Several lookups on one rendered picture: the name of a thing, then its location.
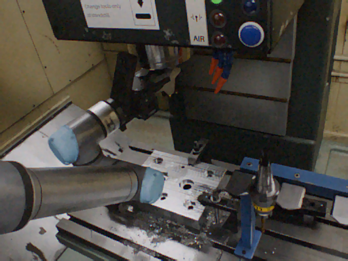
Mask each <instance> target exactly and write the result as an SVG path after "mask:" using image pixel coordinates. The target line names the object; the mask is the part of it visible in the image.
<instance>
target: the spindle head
mask: <svg viewBox="0 0 348 261"><path fill-rule="evenodd" d="M154 1H155V5H156V13H157V17H158V26H159V29H121V28H107V27H106V28H94V27H88V25H87V21H86V18H85V14H84V11H83V7H82V4H81V1H80V0H42V3H43V6H44V7H45V11H46V15H47V16H48V20H49V22H50V26H51V27H52V31H53V33H54V36H55V38H56V39H57V40H65V41H71V40H72V41H95V42H103V43H119V44H134V45H136V44H142V45H150V46H165V47H182V48H196V49H205V50H227V51H237V40H236V22H235V6H234V0H225V2H224V3H223V4H221V5H220V6H214V5H212V4H211V3H210V2H209V0H205V12H206V19H207V37H208V44H209V45H208V46H201V45H192V44H190V31H189V26H188V18H187V9H186V0H154ZM304 2H305V0H268V5H267V9H268V24H267V37H268V44H267V54H271V53H272V51H273V49H274V48H275V47H276V45H277V44H278V42H279V40H280V38H281V37H282V36H283V34H284V33H285V31H286V29H287V28H288V27H289V24H290V23H291V21H292V20H293V18H294V17H295V15H296V14H297V12H298V11H299V9H300V7H301V5H302V4H303V3H304ZM216 9H221V10H222V11H223V12H225V13H226V15H227V19H228V20H227V23H226V25H225V26H224V27H222V28H216V27H214V26H213V25H212V24H211V23H210V21H209V15H210V13H211V12H212V11H213V10H216ZM216 31H222V32H225V34H227V36H228V45H227V46H226V47H225V48H217V47H215V46H214V45H213V43H212V42H211V37H212V35H213V34H214V33H215V32H216Z"/></svg>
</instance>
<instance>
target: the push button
mask: <svg viewBox="0 0 348 261"><path fill-rule="evenodd" d="M261 36H262V34H261V32H260V30H259V28H258V27H257V26H254V25H252V24H249V25H245V26H244V27H243V28H242V29H241V32H240V38H241V41H242V42H243V43H244V44H246V45H247V46H254V45H256V44H258V42H259V41H260V40H261Z"/></svg>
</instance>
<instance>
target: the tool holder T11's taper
mask: <svg viewBox="0 0 348 261"><path fill-rule="evenodd" d="M254 188H255V190H256V191H258V192H261V193H263V194H267V193H270V192H272V191H273V190H274V189H275V180H274V176H273V166H272V162H271V161H270V163H269V164H268V165H266V166H264V165H263V164H261V160H260V161H259V163H258V168H257V173H256V178H255V181H254Z"/></svg>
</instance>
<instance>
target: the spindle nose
mask: <svg viewBox="0 0 348 261"><path fill-rule="evenodd" d="M127 46H128V52H129V53H131V54H134V55H135V56H137V58H138V59H137V67H139V68H141V69H150V70H156V69H168V68H170V67H175V66H178V65H180V64H182V63H184V62H185V61H187V60H188V59H189V58H190V57H191V56H192V55H193V48H182V47H165V46H150V45H142V44H136V45H134V44H127Z"/></svg>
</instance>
